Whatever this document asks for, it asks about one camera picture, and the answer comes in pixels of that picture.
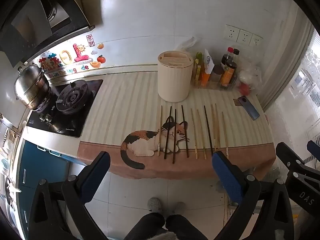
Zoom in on striped cat print mat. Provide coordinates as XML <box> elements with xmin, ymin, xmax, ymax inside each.
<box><xmin>76</xmin><ymin>70</ymin><xmax>277</xmax><ymax>180</ymax></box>

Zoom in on blue kitchen cabinet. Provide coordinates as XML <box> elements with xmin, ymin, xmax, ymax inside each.
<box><xmin>15</xmin><ymin>140</ymin><xmax>73</xmax><ymax>230</ymax></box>

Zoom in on jar with dark lid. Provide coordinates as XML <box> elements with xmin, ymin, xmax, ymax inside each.
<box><xmin>211</xmin><ymin>65</ymin><xmax>224</xmax><ymax>83</ymax></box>

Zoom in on white wall socket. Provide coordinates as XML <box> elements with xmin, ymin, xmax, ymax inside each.
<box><xmin>250</xmin><ymin>34</ymin><xmax>264</xmax><ymax>47</ymax></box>
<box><xmin>224</xmin><ymin>24</ymin><xmax>241</xmax><ymax>41</ymax></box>
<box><xmin>237</xmin><ymin>29</ymin><xmax>253</xmax><ymax>45</ymax></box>

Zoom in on steel cooking pot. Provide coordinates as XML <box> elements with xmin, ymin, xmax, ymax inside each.
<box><xmin>14</xmin><ymin>64</ymin><xmax>52</xmax><ymax>110</ymax></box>

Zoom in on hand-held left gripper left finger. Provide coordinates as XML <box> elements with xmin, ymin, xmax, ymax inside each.
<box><xmin>28</xmin><ymin>151</ymin><xmax>111</xmax><ymax>240</ymax></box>

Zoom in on white paper packet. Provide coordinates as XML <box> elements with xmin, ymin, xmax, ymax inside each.
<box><xmin>203</xmin><ymin>49</ymin><xmax>215</xmax><ymax>74</ymax></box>

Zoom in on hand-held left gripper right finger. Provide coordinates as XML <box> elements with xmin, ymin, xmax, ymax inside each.
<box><xmin>212</xmin><ymin>151</ymin><xmax>294</xmax><ymax>240</ymax></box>

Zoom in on dark bottle with red cap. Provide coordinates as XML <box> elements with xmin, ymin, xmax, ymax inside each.
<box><xmin>221</xmin><ymin>47</ymin><xmax>234</xmax><ymax>70</ymax></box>

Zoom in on orange packet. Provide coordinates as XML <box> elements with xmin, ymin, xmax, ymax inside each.
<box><xmin>201</xmin><ymin>70</ymin><xmax>213</xmax><ymax>87</ymax></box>

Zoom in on red item in bag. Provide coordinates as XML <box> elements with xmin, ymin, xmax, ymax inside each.
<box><xmin>239</xmin><ymin>83</ymin><xmax>252</xmax><ymax>96</ymax></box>

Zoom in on black gas stove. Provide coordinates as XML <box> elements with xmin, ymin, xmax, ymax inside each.
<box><xmin>26</xmin><ymin>79</ymin><xmax>104</xmax><ymax>138</ymax></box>

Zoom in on bottle with orange label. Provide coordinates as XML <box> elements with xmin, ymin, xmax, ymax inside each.
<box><xmin>220</xmin><ymin>60</ymin><xmax>238</xmax><ymax>89</ymax></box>

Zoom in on person's black trousers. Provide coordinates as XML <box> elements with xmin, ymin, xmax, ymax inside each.
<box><xmin>123</xmin><ymin>212</ymin><xmax>208</xmax><ymax>240</ymax></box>

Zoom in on bunch of chopsticks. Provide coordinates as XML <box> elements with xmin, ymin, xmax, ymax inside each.
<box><xmin>157</xmin><ymin>104</ymin><xmax>229</xmax><ymax>165</ymax></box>

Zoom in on clear organiser tray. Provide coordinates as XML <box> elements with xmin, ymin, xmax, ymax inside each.
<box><xmin>191</xmin><ymin>78</ymin><xmax>237</xmax><ymax>91</ymax></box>

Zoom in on person's grey slipper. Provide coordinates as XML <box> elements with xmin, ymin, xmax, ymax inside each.
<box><xmin>147</xmin><ymin>197</ymin><xmax>163</xmax><ymax>212</ymax></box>

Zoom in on white plastic bag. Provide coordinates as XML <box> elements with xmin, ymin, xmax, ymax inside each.
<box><xmin>237</xmin><ymin>62</ymin><xmax>262</xmax><ymax>97</ymax></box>

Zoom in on person's fluffy grey clothing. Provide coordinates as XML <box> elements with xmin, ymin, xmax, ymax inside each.
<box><xmin>149</xmin><ymin>231</ymin><xmax>178</xmax><ymax>240</ymax></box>

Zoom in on green yellow packet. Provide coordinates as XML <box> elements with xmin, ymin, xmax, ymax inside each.
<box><xmin>192</xmin><ymin>52</ymin><xmax>203</xmax><ymax>87</ymax></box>

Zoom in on blue smartphone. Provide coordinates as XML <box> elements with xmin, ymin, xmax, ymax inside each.
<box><xmin>237</xmin><ymin>96</ymin><xmax>261</xmax><ymax>121</ymax></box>

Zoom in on cream utensil holder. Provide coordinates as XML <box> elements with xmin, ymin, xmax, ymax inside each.
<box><xmin>157</xmin><ymin>51</ymin><xmax>195</xmax><ymax>103</ymax></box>

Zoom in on clear plastic bag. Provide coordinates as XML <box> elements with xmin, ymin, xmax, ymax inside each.
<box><xmin>174</xmin><ymin>37</ymin><xmax>198</xmax><ymax>56</ymax></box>

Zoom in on black range hood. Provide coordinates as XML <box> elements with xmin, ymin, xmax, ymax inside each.
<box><xmin>0</xmin><ymin>0</ymin><xmax>97</xmax><ymax>68</ymax></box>

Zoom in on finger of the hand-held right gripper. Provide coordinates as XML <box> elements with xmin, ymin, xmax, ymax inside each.
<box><xmin>276</xmin><ymin>142</ymin><xmax>313</xmax><ymax>172</ymax></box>
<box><xmin>307</xmin><ymin>140</ymin><xmax>320</xmax><ymax>161</ymax></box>

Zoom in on colourful wall stickers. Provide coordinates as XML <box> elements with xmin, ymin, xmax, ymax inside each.
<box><xmin>39</xmin><ymin>34</ymin><xmax>107</xmax><ymax>79</ymax></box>

